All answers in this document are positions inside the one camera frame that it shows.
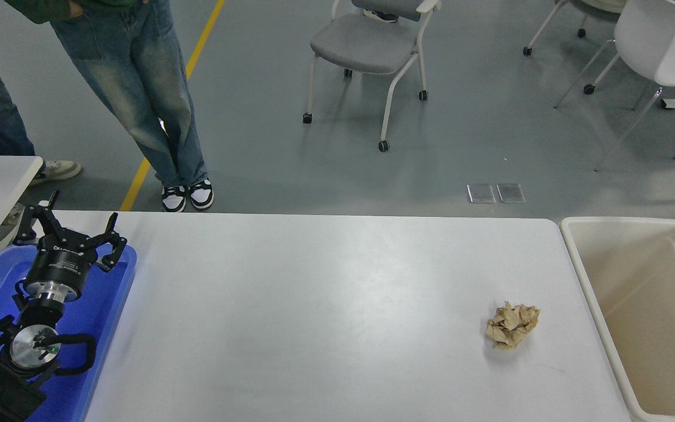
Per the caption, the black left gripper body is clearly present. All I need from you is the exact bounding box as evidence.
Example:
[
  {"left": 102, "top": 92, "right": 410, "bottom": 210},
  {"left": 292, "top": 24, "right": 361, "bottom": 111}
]
[{"left": 25, "top": 234, "right": 94, "bottom": 289}]

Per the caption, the blue plastic tray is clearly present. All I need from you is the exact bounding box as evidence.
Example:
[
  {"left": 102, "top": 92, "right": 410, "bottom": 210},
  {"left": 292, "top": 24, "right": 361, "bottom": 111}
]
[{"left": 0, "top": 242, "right": 138, "bottom": 422}]

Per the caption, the large pale plastic bin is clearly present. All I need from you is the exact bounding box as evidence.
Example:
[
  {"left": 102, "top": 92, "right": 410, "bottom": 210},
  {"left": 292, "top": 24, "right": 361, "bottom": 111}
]
[{"left": 559, "top": 216, "right": 675, "bottom": 422}]

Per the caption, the white plastic shell chair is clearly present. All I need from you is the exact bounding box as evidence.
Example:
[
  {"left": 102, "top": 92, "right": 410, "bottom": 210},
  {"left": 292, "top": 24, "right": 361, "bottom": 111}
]
[{"left": 554, "top": 0, "right": 675, "bottom": 172}]

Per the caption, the white-framed wheeled chair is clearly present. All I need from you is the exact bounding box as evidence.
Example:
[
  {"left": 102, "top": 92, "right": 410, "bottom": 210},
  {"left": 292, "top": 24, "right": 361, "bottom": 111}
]
[{"left": 522, "top": 0, "right": 625, "bottom": 96}]

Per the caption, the crumpled tan paper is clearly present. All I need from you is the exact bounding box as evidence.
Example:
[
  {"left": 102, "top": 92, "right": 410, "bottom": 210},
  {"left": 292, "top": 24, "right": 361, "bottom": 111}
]
[{"left": 486, "top": 301, "right": 541, "bottom": 351}]

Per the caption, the grey padded wheeled chair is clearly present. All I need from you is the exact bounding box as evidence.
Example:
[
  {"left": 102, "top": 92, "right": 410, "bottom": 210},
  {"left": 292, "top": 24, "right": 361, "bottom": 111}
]
[{"left": 302, "top": 0, "right": 442, "bottom": 153}]

